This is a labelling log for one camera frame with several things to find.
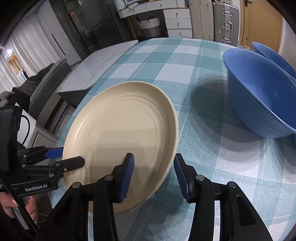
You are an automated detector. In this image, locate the cream ceramic plate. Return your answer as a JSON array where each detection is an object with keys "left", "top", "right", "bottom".
[{"left": 63, "top": 81, "right": 178, "bottom": 215}]

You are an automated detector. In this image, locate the blue bowl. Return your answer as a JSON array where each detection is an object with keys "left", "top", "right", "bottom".
[
  {"left": 252, "top": 42, "right": 296, "bottom": 81},
  {"left": 223, "top": 48, "right": 295, "bottom": 138}
]

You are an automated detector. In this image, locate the person's left hand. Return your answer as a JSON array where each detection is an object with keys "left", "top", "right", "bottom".
[{"left": 0, "top": 192, "right": 39, "bottom": 224}]

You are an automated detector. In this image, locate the teal plaid tablecloth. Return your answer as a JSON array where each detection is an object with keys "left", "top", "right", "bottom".
[{"left": 49, "top": 37, "right": 296, "bottom": 241}]

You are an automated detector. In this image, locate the woven laundry basket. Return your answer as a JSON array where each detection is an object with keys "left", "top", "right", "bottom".
[{"left": 137, "top": 16, "right": 163, "bottom": 39}]

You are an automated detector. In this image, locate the white drawer cabinet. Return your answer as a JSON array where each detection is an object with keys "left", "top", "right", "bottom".
[{"left": 163, "top": 8, "right": 193, "bottom": 38}]

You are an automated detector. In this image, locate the silver suitcase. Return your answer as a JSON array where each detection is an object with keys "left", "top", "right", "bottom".
[{"left": 213, "top": 1, "right": 239, "bottom": 47}]

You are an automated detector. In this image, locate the yellow wooden door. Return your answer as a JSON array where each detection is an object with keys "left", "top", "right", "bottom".
[{"left": 240, "top": 0, "right": 282, "bottom": 52}]

